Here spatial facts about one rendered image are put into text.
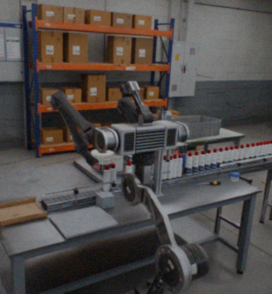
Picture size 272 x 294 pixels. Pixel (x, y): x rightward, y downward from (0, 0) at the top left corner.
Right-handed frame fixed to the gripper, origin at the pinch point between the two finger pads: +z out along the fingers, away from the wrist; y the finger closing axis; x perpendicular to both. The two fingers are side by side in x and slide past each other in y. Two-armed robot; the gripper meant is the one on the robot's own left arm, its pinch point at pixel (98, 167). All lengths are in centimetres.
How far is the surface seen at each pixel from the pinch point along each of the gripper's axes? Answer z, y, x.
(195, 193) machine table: 67, -29, -41
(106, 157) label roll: 22.1, 37.2, -16.8
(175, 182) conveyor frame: 62, -7, -40
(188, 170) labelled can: 68, -4, -57
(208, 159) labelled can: 77, -4, -79
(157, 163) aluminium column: 25.7, -17.0, -33.9
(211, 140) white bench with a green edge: 171, 105, -154
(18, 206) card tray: -19, 11, 58
